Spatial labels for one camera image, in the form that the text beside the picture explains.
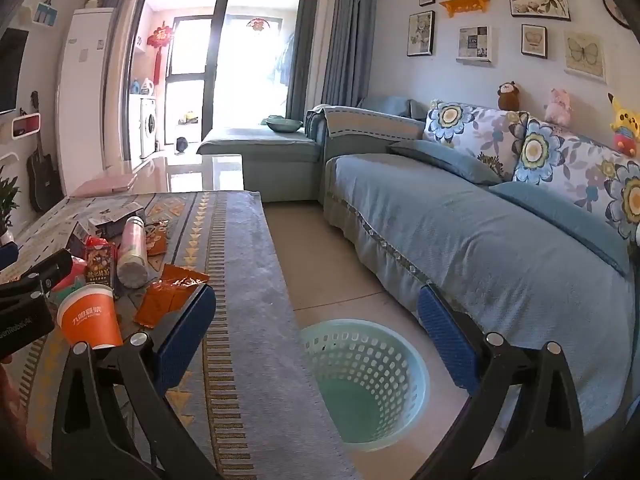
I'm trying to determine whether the mint green laundry basket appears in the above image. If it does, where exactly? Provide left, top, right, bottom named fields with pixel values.
left=300, top=318, right=431, bottom=452

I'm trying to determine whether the floral cushion right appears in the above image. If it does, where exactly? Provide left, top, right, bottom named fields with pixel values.
left=513, top=118, right=640, bottom=245

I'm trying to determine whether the blue grey curtain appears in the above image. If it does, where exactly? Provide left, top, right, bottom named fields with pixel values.
left=321, top=0, right=378, bottom=106

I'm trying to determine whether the pink laptop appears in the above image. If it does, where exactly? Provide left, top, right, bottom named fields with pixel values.
left=70, top=174, right=137, bottom=198

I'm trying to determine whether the white tall air conditioner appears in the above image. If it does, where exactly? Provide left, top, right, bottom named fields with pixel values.
left=56, top=8, right=114, bottom=195

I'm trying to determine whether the red white wall box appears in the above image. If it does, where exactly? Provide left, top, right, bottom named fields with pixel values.
left=11, top=113, right=41, bottom=140

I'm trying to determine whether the orange wall shelf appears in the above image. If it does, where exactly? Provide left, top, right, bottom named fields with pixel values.
left=439, top=0, right=490, bottom=18

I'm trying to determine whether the white framed photo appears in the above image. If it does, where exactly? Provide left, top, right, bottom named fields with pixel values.
left=456, top=26, right=492, bottom=63

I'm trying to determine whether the white washing machine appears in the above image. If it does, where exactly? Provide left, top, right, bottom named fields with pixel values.
left=140, top=96, right=156, bottom=158

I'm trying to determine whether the floral cushion left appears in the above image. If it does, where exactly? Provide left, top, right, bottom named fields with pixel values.
left=423, top=100, right=529, bottom=181

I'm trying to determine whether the teal bowl cushion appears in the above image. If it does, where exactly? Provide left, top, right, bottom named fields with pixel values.
left=262, top=115, right=304, bottom=133

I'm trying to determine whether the pink pig plush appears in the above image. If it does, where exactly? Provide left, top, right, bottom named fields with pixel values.
left=544, top=88, right=572, bottom=128

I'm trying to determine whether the yellow pikachu plush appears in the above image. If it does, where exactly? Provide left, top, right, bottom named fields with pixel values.
left=608, top=93, right=639, bottom=158

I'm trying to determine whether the green potted plant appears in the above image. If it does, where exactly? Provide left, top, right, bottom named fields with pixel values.
left=0, top=177, right=20, bottom=246

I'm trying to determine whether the blue flat pillow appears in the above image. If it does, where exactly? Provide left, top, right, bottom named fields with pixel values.
left=386, top=140, right=502, bottom=186

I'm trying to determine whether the orange snack wrapper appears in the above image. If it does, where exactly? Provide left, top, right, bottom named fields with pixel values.
left=134, top=264, right=209, bottom=328

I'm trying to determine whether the black framed picture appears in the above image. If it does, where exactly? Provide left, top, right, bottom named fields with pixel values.
left=407, top=11, right=435, bottom=56

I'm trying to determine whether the orange paper cup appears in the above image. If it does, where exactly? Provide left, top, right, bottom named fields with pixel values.
left=56, top=284, right=122, bottom=350

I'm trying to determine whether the pink white bottle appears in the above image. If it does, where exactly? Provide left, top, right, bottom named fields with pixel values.
left=116, top=216, right=149, bottom=289

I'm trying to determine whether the blue sectional sofa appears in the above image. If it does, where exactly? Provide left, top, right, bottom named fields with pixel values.
left=198, top=110, right=637, bottom=464

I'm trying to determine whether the brown monkey plush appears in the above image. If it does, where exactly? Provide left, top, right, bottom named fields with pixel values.
left=497, top=81, right=520, bottom=112

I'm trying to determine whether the black television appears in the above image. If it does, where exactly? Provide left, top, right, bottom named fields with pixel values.
left=0, top=27, right=28, bottom=115

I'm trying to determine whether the red snack packet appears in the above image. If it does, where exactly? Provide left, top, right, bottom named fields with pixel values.
left=85, top=236, right=116, bottom=288

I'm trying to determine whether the butterfly picture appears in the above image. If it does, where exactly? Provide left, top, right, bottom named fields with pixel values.
left=563, top=30, right=606, bottom=82

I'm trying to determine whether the floral cushion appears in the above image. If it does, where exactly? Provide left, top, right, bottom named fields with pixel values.
left=513, top=118, right=640, bottom=245
left=423, top=100, right=529, bottom=181

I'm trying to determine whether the small brown frame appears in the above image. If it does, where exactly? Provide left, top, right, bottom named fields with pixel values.
left=521, top=24, right=548, bottom=58

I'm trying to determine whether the black guitar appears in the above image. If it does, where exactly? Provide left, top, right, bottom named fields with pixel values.
left=25, top=90, right=65, bottom=214

